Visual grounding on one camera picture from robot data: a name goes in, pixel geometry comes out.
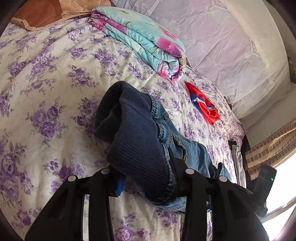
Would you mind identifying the blue denim jeans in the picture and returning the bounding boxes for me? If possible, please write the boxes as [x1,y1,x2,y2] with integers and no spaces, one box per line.
[93,81,229,213]

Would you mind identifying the beige checked curtain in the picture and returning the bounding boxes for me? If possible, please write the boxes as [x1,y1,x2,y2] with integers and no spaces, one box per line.
[245,120,295,180]

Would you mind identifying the grey sweatpants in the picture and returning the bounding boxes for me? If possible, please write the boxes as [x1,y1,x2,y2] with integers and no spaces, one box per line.
[231,145,247,188]

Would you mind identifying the red folded garment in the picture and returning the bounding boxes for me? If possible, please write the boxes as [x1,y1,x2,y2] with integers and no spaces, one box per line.
[185,82,220,125]

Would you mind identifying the white lace headboard cover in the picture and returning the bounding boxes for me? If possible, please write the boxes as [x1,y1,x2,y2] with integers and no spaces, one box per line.
[115,1,290,120]

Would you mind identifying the purple floral bed sheet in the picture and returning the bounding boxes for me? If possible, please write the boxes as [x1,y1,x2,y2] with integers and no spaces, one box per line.
[1,19,243,238]

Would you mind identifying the floral folded quilt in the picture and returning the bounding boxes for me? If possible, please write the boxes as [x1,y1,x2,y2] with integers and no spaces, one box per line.
[90,6,186,82]

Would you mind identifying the brown pillow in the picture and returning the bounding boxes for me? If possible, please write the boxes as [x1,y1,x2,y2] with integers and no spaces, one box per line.
[11,0,115,31]

